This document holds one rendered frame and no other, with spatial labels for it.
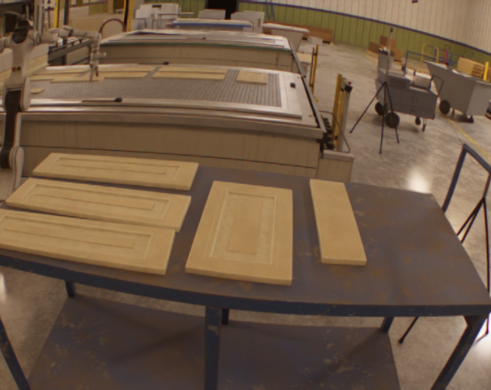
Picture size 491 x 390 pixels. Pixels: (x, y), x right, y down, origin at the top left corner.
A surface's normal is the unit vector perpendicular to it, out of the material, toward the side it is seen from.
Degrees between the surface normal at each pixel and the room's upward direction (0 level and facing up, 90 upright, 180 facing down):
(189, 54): 90
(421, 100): 90
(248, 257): 12
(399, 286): 0
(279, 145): 90
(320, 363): 0
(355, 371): 0
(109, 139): 90
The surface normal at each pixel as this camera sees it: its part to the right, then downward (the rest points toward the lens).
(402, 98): -0.03, 0.47
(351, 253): 0.09, -0.88
